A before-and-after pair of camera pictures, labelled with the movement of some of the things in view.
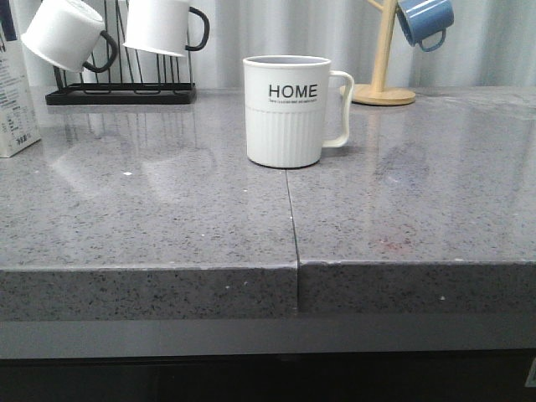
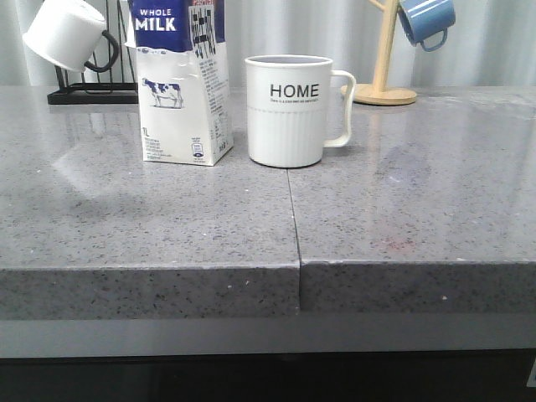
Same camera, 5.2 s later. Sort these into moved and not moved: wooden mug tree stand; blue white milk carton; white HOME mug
Moved: blue white milk carton
Not moved: wooden mug tree stand; white HOME mug
